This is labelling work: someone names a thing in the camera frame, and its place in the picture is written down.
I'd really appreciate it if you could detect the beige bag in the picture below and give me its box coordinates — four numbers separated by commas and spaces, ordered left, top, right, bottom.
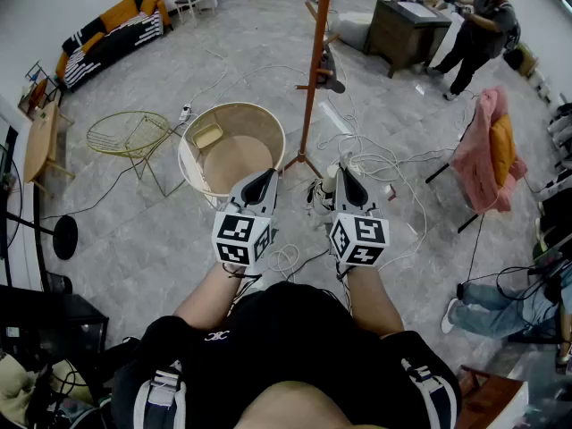
0, 350, 95, 426

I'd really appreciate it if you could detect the black cable with adapter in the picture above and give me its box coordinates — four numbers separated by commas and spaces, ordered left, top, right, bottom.
466, 212, 487, 283

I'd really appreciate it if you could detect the pink cloth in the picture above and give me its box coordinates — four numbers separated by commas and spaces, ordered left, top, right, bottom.
450, 86, 529, 215

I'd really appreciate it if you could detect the orange chair cushion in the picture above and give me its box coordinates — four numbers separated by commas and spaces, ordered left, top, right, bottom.
489, 114, 517, 188

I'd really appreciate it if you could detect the yellow wire round table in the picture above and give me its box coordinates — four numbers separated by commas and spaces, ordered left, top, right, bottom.
86, 110, 187, 198

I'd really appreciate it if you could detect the white floor cushion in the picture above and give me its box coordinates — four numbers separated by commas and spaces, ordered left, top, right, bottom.
332, 11, 374, 52

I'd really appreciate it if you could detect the brown wooden stool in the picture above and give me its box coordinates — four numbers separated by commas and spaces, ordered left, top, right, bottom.
455, 364, 528, 429

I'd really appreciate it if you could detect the black floor fan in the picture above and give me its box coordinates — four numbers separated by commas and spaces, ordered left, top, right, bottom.
0, 140, 80, 261

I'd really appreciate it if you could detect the person's right forearm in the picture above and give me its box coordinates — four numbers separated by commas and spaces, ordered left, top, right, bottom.
343, 264, 406, 337

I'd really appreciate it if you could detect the white black shoulder strap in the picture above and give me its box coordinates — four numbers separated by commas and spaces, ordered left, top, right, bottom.
133, 362, 187, 429
400, 357, 461, 429

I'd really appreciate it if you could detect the black cabinet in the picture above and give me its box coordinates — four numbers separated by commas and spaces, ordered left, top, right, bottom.
0, 283, 111, 366

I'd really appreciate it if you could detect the person's chin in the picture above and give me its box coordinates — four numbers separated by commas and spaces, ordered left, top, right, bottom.
231, 380, 358, 429

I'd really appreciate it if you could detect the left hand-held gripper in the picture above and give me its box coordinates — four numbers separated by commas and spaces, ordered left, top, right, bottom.
211, 167, 281, 277

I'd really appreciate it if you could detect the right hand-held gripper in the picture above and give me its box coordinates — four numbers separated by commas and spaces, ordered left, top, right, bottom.
328, 163, 391, 268

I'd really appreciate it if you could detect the black orange striped sofa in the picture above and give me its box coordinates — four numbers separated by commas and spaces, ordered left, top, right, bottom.
55, 0, 174, 92

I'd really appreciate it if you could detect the black chair frame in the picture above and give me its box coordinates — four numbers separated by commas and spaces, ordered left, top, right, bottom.
424, 118, 486, 235

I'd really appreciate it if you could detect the tangled white cable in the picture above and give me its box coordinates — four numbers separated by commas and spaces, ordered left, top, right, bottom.
315, 91, 475, 270

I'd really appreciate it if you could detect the black and white sneaker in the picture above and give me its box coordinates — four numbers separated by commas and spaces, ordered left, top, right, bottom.
306, 177, 337, 217

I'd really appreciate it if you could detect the white sheet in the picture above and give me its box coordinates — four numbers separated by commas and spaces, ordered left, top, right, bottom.
396, 0, 438, 19

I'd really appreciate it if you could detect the yellow-brown box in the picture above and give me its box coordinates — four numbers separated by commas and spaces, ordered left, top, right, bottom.
513, 42, 540, 78

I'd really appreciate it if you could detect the person's black shirt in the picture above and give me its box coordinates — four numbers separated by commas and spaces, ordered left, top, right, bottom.
111, 281, 464, 429

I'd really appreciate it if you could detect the dark wooden cabinet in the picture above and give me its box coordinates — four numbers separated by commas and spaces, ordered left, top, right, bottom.
363, 0, 453, 80

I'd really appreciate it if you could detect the light wooden table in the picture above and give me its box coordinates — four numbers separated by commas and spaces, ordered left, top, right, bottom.
22, 100, 76, 196

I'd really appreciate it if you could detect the small black metal rack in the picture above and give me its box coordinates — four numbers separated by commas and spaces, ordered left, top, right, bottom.
17, 60, 63, 118

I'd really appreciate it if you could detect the thin black cable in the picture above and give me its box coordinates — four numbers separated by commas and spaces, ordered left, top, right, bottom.
39, 121, 189, 222

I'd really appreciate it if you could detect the small black bin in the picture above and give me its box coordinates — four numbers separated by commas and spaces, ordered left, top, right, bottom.
44, 271, 74, 295

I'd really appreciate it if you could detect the long white cable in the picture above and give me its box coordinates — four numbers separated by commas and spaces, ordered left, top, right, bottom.
185, 29, 312, 115

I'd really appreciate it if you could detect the coiled white cable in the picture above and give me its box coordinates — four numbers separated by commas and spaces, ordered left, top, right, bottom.
266, 242, 301, 284

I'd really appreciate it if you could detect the brown wooden coat rack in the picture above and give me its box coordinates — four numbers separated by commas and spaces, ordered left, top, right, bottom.
282, 0, 354, 181

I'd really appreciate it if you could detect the person's left forearm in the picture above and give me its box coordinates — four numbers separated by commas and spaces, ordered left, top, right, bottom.
172, 261, 263, 332

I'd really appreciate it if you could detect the small cream tray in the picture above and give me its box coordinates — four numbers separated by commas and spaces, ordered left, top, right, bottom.
191, 122, 224, 150

